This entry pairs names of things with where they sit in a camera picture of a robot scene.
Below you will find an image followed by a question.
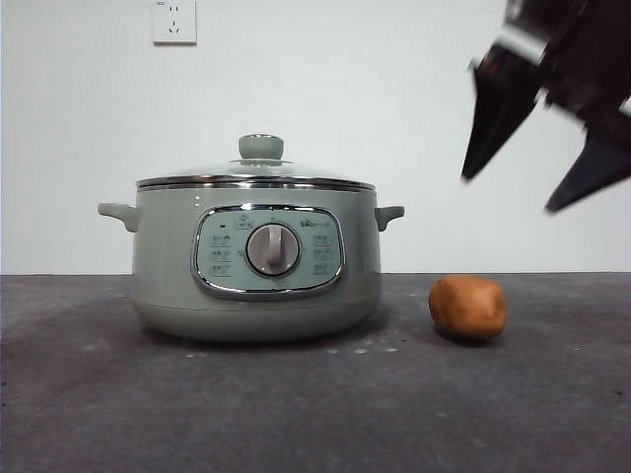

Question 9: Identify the brown potato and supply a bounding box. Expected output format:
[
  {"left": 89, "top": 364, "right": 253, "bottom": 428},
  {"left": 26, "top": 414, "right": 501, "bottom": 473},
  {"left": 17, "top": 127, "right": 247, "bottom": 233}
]
[{"left": 427, "top": 274, "right": 508, "bottom": 341}]

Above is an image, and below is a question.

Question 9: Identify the glass lid with green knob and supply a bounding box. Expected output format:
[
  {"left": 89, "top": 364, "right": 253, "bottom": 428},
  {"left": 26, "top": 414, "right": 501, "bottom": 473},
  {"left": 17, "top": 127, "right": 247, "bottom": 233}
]
[{"left": 135, "top": 132, "right": 374, "bottom": 191}]

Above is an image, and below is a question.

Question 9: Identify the pale green electric pot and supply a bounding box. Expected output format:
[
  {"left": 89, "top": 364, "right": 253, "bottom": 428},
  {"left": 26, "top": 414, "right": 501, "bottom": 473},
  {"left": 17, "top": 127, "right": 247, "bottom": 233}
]
[{"left": 97, "top": 185, "right": 406, "bottom": 342}]

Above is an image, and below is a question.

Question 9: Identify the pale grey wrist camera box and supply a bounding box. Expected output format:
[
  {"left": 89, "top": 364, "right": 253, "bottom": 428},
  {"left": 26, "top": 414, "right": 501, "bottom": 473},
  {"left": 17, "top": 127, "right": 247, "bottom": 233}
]
[{"left": 494, "top": 22, "right": 549, "bottom": 63}]

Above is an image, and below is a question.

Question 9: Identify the white wall socket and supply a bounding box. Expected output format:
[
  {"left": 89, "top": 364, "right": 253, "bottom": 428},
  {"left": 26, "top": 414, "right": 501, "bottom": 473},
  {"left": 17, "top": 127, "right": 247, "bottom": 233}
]
[{"left": 151, "top": 0, "right": 197, "bottom": 48}]

